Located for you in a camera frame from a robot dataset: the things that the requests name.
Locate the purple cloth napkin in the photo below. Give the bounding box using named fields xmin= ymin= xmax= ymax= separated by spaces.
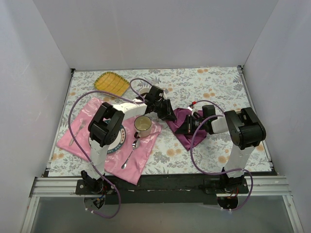
xmin=167 ymin=108 xmax=207 ymax=151

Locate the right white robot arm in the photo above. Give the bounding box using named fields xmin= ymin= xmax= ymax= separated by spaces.
xmin=175 ymin=102 xmax=266 ymax=193

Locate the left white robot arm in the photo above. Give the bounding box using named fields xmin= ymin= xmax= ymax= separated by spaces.
xmin=81 ymin=85 xmax=176 ymax=194

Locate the pale green mug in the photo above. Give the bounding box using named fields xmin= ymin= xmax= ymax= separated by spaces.
xmin=138 ymin=87 xmax=150 ymax=97

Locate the cream enamel mug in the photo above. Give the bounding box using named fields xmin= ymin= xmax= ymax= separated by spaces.
xmin=134 ymin=116 xmax=152 ymax=139

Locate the silver spoon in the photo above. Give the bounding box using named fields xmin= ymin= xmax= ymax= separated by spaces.
xmin=121 ymin=138 xmax=140 ymax=169

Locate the yellow woven tray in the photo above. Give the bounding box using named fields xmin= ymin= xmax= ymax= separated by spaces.
xmin=94 ymin=71 xmax=129 ymax=96

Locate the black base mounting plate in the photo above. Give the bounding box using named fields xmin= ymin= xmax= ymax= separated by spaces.
xmin=75 ymin=174 xmax=249 ymax=205

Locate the pink floral cloth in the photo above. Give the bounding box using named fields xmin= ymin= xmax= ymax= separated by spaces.
xmin=56 ymin=98 xmax=161 ymax=185

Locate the white plate blue rim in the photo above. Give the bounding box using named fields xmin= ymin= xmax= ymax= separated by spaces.
xmin=107 ymin=125 xmax=126 ymax=154

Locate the silver fork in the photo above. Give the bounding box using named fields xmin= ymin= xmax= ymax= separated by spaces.
xmin=69 ymin=119 xmax=86 ymax=146

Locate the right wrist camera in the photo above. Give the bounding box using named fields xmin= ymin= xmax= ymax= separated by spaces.
xmin=188 ymin=101 xmax=201 ymax=118

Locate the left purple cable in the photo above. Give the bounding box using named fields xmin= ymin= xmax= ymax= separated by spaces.
xmin=68 ymin=78 xmax=156 ymax=218

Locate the purple cable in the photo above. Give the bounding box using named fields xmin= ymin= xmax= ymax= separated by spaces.
xmin=68 ymin=78 xmax=156 ymax=218
xmin=188 ymin=100 xmax=255 ymax=212

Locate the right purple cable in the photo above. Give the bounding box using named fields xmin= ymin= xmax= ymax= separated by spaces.
xmin=188 ymin=100 xmax=255 ymax=212

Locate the aluminium frame rail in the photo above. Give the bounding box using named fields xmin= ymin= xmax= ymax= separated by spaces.
xmin=20 ymin=176 xmax=86 ymax=233

